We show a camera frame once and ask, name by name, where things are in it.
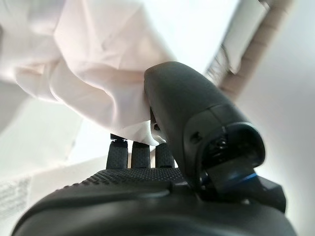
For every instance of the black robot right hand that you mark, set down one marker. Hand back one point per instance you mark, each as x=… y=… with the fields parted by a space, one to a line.
x=187 y=103

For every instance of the white shirt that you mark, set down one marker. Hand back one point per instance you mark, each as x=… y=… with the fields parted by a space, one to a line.
x=86 y=73

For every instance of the grey patterned pillow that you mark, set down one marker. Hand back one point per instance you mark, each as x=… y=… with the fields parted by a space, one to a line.
x=220 y=62

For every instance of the brown upholstered headboard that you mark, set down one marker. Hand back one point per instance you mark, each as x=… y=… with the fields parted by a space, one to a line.
x=258 y=44

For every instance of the grey striped rug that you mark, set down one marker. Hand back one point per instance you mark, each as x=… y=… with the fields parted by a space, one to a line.
x=14 y=194

